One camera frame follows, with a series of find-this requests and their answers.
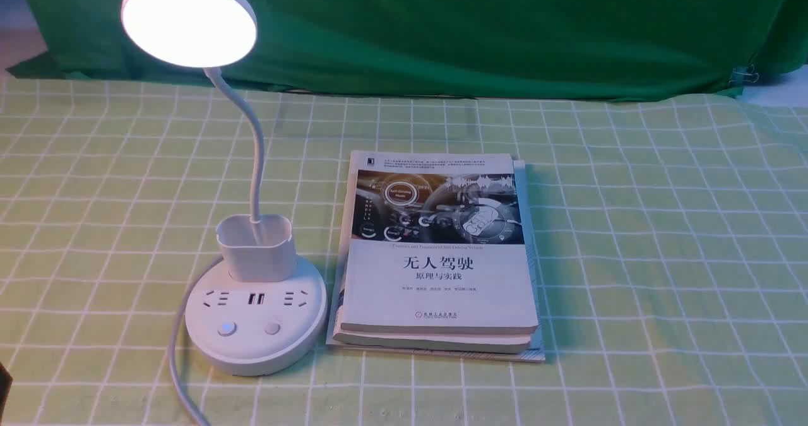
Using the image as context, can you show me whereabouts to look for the white desk lamp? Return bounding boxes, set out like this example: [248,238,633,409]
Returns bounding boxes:
[121,0,327,377]

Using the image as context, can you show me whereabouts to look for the white autonomous driving book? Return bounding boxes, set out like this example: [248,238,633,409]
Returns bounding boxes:
[333,150,540,354]

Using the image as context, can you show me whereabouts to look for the thin book underneath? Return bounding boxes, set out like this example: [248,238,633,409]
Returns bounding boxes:
[326,159,547,364]

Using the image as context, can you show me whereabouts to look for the green backdrop cloth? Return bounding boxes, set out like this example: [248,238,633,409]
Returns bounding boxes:
[6,0,808,102]

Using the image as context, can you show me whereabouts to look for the green checkered tablecloth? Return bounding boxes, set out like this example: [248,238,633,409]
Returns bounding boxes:
[1,78,807,425]

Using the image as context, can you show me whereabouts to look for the metal binder clip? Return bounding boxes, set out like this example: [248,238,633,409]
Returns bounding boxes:
[729,64,760,87]

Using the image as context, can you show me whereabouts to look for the dark object at edge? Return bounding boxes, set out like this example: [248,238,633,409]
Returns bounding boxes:
[0,364,14,422]

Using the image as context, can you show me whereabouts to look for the white lamp power cable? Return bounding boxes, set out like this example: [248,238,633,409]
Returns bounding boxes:
[167,256,225,426]

